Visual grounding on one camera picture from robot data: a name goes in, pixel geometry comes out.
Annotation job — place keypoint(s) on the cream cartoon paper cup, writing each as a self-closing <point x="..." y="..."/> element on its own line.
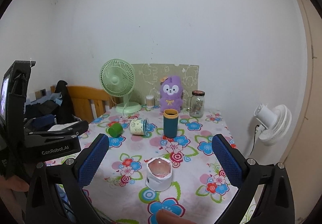
<point x="139" y="127"/>

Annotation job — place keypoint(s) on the left hand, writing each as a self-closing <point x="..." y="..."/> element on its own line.
<point x="14" y="183"/>

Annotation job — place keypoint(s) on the teal cup with yellow rim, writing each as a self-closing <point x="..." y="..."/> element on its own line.
<point x="170" y="122"/>

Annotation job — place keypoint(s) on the right hand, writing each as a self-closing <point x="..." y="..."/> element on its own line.
<point x="166" y="217"/>

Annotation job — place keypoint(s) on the cotton swab container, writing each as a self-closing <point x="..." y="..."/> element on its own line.
<point x="150" y="101"/>

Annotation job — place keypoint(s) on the green desk fan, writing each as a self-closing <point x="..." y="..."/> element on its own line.
<point x="117" y="77"/>

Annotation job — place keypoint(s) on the small green cup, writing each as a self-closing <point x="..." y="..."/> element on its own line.
<point x="115" y="130"/>

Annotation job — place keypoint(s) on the glass jar with lid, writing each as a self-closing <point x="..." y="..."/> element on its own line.
<point x="196" y="106"/>

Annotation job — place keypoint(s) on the white standing fan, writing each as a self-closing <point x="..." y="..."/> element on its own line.
<point x="273" y="124"/>

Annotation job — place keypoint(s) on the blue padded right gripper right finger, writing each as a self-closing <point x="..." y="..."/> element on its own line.
<point x="276" y="203"/>

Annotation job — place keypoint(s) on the black jacket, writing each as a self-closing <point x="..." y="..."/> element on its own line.
<point x="58" y="104"/>

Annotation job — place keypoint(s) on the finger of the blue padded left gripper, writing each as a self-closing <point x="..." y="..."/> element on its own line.
<point x="40" y="122"/>
<point x="60" y="131"/>

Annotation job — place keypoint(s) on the wall power socket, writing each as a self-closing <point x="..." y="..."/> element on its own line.
<point x="40" y="94"/>

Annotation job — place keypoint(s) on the white paper-wrapped plastic cup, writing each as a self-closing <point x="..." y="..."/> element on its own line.
<point x="158" y="174"/>

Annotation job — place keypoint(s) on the floral tablecloth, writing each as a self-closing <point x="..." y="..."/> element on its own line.
<point x="144" y="171"/>

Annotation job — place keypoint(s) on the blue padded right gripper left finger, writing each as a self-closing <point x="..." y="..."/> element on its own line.
<point x="56" y="192"/>

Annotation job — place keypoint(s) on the purple plush toy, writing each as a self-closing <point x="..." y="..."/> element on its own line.
<point x="171" y="91"/>

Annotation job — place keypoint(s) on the green patterned wall board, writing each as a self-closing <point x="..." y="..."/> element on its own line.
<point x="148" y="78"/>

